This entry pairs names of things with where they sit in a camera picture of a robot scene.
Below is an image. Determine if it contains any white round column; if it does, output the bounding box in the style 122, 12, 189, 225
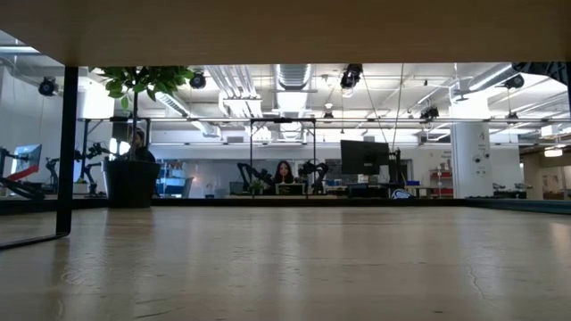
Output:
449, 95, 494, 200

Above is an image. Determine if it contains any person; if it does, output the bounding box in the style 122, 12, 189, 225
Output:
271, 160, 296, 185
126, 129, 157, 163

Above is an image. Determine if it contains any small tilted monitor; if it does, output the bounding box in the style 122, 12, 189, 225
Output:
12, 143, 44, 175

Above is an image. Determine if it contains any black monitor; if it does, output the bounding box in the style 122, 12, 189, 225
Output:
339, 138, 391, 177

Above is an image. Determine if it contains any black plant pot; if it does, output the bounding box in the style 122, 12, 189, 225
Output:
101, 159, 162, 210

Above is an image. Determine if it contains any green leafy plant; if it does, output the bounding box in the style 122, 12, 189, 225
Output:
88, 65, 195, 162

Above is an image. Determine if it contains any silver ventilation duct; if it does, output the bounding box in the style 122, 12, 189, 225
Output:
272, 62, 315, 95

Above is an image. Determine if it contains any wooden riser with black legs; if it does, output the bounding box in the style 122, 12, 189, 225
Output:
0, 0, 571, 251

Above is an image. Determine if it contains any red storage shelf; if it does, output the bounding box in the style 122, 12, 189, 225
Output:
429, 168, 454, 198

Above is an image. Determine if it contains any open laptop on desk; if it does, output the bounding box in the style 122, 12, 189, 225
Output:
275, 182, 306, 196

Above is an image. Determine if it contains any black overhead spotlight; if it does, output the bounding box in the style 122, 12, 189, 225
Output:
418, 104, 441, 122
188, 70, 208, 91
339, 62, 365, 91
37, 76, 59, 97
504, 72, 526, 91

